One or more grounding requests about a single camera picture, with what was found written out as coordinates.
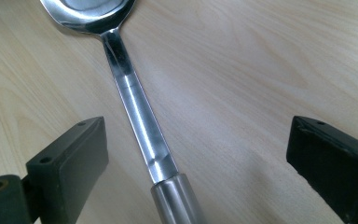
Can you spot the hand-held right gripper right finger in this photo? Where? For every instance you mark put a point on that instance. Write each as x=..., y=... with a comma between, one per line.
x=335, y=165

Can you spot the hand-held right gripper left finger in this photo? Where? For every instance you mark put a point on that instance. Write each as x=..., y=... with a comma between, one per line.
x=71, y=174

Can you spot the stainless steel spatula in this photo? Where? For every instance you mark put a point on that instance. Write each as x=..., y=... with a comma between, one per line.
x=136, y=105

